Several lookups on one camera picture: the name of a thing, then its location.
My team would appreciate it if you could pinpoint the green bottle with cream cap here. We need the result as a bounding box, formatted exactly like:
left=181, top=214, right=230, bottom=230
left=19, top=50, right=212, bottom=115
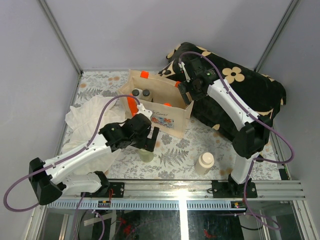
left=138, top=149, right=154, bottom=163

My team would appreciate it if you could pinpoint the beige canvas tote bag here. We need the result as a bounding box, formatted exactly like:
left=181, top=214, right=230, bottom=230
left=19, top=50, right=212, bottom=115
left=118, top=69, right=194, bottom=139

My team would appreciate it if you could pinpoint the beige bottle with beige cap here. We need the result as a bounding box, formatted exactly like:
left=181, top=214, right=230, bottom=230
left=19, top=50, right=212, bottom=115
left=194, top=152, right=215, bottom=175

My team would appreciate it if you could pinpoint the clear bottle with black cap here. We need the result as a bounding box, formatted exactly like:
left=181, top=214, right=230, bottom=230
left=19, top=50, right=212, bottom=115
left=131, top=88, right=143, bottom=100

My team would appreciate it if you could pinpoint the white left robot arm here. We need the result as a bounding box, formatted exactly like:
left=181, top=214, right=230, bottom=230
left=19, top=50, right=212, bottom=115
left=28, top=110, right=159, bottom=206

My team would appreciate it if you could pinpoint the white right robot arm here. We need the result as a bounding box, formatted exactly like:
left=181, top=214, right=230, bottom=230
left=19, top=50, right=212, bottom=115
left=177, top=59, right=272, bottom=198

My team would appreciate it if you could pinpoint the floral patterned table mat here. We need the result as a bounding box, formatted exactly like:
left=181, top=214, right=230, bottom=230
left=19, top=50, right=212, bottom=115
left=51, top=70, right=282, bottom=180

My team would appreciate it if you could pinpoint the white crumpled cloth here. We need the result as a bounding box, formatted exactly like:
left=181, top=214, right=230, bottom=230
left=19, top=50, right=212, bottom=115
left=62, top=95, right=126, bottom=175

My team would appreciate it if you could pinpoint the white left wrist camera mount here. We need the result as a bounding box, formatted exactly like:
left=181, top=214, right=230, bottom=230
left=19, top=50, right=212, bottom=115
left=136, top=103, right=153, bottom=120

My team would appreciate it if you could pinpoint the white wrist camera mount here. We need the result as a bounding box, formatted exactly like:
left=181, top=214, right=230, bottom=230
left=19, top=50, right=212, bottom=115
left=178, top=61, right=191, bottom=83
left=136, top=103, right=153, bottom=120

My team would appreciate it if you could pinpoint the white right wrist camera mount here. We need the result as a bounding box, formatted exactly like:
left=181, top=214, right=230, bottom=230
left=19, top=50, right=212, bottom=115
left=178, top=61, right=191, bottom=83

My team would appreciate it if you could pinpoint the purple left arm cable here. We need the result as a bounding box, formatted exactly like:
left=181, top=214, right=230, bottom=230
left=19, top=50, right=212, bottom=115
left=3, top=94, right=141, bottom=211

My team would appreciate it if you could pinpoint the aluminium mounting rail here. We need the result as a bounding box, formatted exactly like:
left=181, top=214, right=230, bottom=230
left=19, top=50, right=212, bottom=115
left=37, top=179, right=307, bottom=201

